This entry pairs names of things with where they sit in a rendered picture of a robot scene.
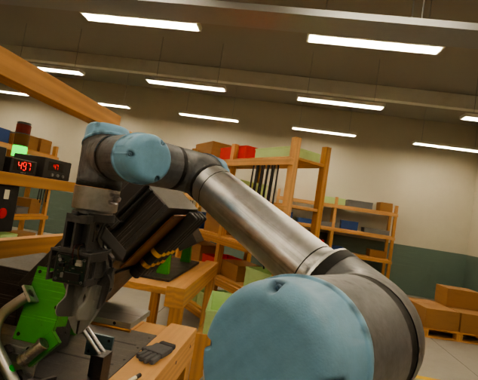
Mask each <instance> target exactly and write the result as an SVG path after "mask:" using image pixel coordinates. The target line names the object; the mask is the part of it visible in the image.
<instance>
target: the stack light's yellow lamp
mask: <svg viewBox="0 0 478 380"><path fill-rule="evenodd" d="M29 138H30V136H29V135H26V134H23V133H15V134H14V141H13V145H19V146H25V147H27V148H28V145H29Z"/></svg>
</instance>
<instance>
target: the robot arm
mask: <svg viewBox="0 0 478 380"><path fill-rule="evenodd" d="M81 145H82V147H81V156H80V161H79V165H78V174H77V178H76V180H77V181H76V184H77V185H75V188H74V193H73V197H72V207H73V208H75V209H74V210H72V212H71V213H67V214H66V221H65V226H64V231H63V239H62V243H61V246H58V247H51V251H50V255H49V260H48V264H47V272H46V277H45V279H46V280H47V279H51V278H52V281H54V282H58V283H63V285H64V287H65V289H66V294H65V296H64V297H63V299H62V300H61V301H60V302H59V303H58V304H57V306H56V310H55V313H56V316H58V317H68V318H69V323H70V326H71V328H72V330H73V332H74V333H76V334H80V333H82V332H83V331H84V330H85V329H87V327H88V326H89V325H90V324H91V322H92V321H93V319H94V318H95V317H96V315H97V314H98V312H99V311H100V309H101V307H103V305H104V304H105V302H106V300H107V298H108V297H109V295H110V293H111V291H112V289H113V286H114V282H115V270H116V268H113V260H116V261H123V259H124V256H125V254H126V250H125V249H124V248H123V247H122V245H121V244H120V243H119V242H118V241H117V239H116V238H115V237H114V236H113V235H112V233H111V232H110V231H109V230H108V229H107V227H105V226H104V222H105V223H114V222H115V215H113V213H117V211H118V202H120V201H121V198H120V193H121V192H119V191H121V187H122V182H130V183H133V184H137V185H150V186H155V187H160V188H168V189H172V190H177V191H181V192H186V193H187V194H188V195H189V196H191V197H192V198H193V199H194V200H195V201H196V202H197V203H198V204H200V205H201V206H202V207H203V208H204V209H205V210H206V211H207V212H208V213H209V214H210V215H211V216H212V217H213V218H214V219H215V220H216V221H217V222H218V223H219V224H220V225H221V226H222V227H223V228H224V229H225V230H226V231H227V232H228V233H229V234H231V235H232V236H233V237H234V238H235V239H236V240H237V241H238V242H239V243H240V244H241V245H242V246H243V247H244V248H245V249H247V250H248V251H249V252H250V253H251V254H252V255H253V256H254V257H255V258H256V259H257V260H258V261H259V262H260V263H261V264H263V265H264V266H265V267H266V268H267V269H268V270H269V271H270V272H271V273H272V274H273V275H274V276H272V277H268V278H266V279H263V280H258V281H255V282H252V283H249V284H247V285H246V286H244V287H241V288H240V289H239V290H237V291H236V292H234V293H233V294H232V295H231V296H230V297H228V298H227V299H226V301H225V302H224V303H223V304H222V306H221V307H220V309H219V310H218V311H217V313H216V315H215V317H214V318H213V321H212V323H211V324H210V328H209V331H208V334H207V336H208V338H209V339H210V340H211V343H210V346H207V347H206V348H205V349H204V369H203V376H202V377H201V378H200V379H199V380H414V379H415V377H416V376H417V374H418V371H419V370H420V368H421V365H422V362H423V359H424V350H425V338H424V329H423V326H422V322H421V318H420V317H419V315H418V312H417V310H416V308H415V306H414V305H413V304H412V302H411V301H410V299H409V298H408V296H407V295H406V294H405V293H404V292H403V291H402V290H401V289H400V288H399V287H398V286H397V285H396V284H395V283H393V282H392V281H391V280H389V279H388V278H386V277H385V276H384V275H383V274H381V273H380V272H379V271H377V270H375V269H374V268H373V267H371V266H370V265H368V264H367V263H365V262H364V261H363V260H362V259H360V258H358V257H357V256H355V255H354V254H353V253H352V252H350V251H349V250H346V249H344V248H339V249H336V250H334V249H332V248H331V247H329V246H328V245H327V244H325V243H324V242H323V241H321V240H320V239H319V238H317V237H316V236H314V235H313V234H312V233H310V232H309V231H308V230H307V229H305V228H304V227H302V226H301V225H300V224H298V223H297V222H296V221H295V220H293V219H292V218H290V217H289V216H288V215H286V214H285V213H284V212H282V211H281V210H279V209H278V208H277V207H276V206H274V205H273V204H272V203H270V202H269V201H267V200H266V199H265V198H263V197H262V196H261V195H260V194H258V193H257V192H255V191H254V190H253V189H251V188H250V187H249V186H248V185H246V184H245V183H243V182H242V181H240V180H239V179H238V178H237V177H236V176H234V175H233V174H231V173H230V170H229V169H228V166H227V164H226V162H225V161H224V160H222V159H221V158H217V157H216V156H215V155H211V154H208V153H201V152H196V151H193V150H191V149H186V148H183V147H180V146H175V145H172V144H169V143H166V142H164V141H163V140H162V139H161V138H160V137H158V136H156V135H153V134H150V133H140V132H137V133H130V132H129V130H127V129H126V128H124V127H121V126H118V125H115V124H110V123H105V122H97V121H95V122H90V123H89V124H88V125H87V126H86V131H85V134H84V138H83V140H82V142H81ZM84 185H85V186H84ZM89 186H92V187H89ZM94 187H96V188H94ZM104 188H106V189H104ZM109 189H111V190H109ZM113 190H116V191H113ZM52 256H56V261H55V265H54V270H53V271H50V268H51V260H52ZM87 287H88V288H87ZM85 293H86V294H85ZM84 294H85V295H86V298H85V300H84V302H83V297H84Z"/></svg>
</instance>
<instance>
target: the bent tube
mask: <svg viewBox="0 0 478 380"><path fill-rule="evenodd" d="M22 288H23V293H21V294H20V295H19V296H17V297H16V298H14V299H12V300H11V301H9V302H8V303H7V304H5V305H4V306H3V307H2V308H0V371H1V373H2V375H3V377H4V379H5V380H20V378H19V376H18V374H17V372H16V371H15V372H12V371H10V370H9V366H10V365H11V364H12V362H11V360H10V358H9V356H8V354H7V352H6V350H5V348H4V346H3V344H2V341H1V330H2V325H3V323H4V321H5V320H6V318H7V317H8V315H9V314H11V313H12V312H13V311H15V310H17V309H18V308H19V307H21V306H22V305H24V304H26V303H27V302H35V303H37V302H39V300H38V297H37V295H36V293H35V291H34V289H33V286H30V285H22ZM12 365H13V364H12Z"/></svg>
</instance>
